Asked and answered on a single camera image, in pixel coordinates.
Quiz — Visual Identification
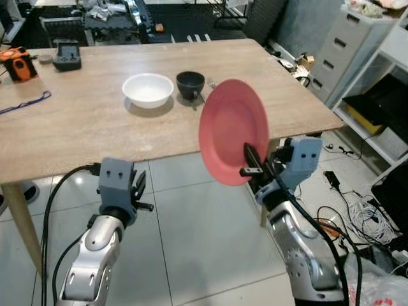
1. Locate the dark grey cup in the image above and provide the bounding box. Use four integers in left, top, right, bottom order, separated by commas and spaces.
176, 71, 207, 101

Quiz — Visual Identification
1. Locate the orange and black power tool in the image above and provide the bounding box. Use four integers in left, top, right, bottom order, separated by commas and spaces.
0, 47, 39, 82

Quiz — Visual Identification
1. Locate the grey wire crate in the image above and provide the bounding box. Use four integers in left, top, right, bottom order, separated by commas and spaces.
40, 16, 87, 47

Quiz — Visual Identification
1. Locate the clear plastic bag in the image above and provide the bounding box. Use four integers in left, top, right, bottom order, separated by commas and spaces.
347, 268, 408, 306

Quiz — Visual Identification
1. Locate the black storage bin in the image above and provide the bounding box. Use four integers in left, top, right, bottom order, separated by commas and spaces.
344, 76, 408, 138

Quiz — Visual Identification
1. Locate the white bowl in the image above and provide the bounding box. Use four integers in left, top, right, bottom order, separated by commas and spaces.
122, 73, 175, 109

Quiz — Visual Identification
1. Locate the black power adapter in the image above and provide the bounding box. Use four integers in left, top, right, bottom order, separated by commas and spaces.
324, 170, 342, 189

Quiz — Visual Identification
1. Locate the pink plate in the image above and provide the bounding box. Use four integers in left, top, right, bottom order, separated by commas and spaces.
198, 79, 270, 186

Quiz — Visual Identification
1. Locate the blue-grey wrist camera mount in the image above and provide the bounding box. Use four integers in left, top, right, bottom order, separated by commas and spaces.
273, 137, 323, 192
98, 157, 136, 210

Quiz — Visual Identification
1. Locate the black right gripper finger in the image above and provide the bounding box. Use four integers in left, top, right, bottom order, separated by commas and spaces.
243, 143, 265, 174

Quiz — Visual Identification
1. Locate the white metal shelf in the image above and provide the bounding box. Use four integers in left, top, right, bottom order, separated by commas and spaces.
335, 25, 408, 166

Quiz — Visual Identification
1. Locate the orange handled tool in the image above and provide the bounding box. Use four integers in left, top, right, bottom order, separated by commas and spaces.
316, 219, 345, 240

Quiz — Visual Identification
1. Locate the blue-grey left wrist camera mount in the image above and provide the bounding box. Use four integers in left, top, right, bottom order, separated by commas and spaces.
98, 157, 136, 210

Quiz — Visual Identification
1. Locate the black remote controller with screen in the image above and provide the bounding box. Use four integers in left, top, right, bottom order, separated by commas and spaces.
52, 41, 82, 71

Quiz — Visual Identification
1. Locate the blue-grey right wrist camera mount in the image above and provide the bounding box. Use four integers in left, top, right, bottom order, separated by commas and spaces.
273, 137, 323, 192

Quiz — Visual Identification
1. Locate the grey drawer cabinet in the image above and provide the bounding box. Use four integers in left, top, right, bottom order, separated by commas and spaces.
308, 5, 399, 106

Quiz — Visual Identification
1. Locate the white cable bundle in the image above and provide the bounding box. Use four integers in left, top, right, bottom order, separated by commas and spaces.
347, 191, 390, 246

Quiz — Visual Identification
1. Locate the dark acoustic foam panel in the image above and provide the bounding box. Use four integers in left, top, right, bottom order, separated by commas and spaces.
245, 0, 288, 45

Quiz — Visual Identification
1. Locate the black cluttered workbench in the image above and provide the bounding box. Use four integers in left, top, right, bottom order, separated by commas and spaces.
83, 0, 160, 45

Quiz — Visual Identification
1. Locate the small cardboard box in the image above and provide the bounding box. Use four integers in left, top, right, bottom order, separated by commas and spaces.
296, 54, 316, 71

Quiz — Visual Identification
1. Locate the wooden table leg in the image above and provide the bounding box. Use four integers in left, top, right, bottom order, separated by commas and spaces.
0, 182, 43, 276

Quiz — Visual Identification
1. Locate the blue lanyard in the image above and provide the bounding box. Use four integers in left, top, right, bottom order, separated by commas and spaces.
0, 91, 52, 115

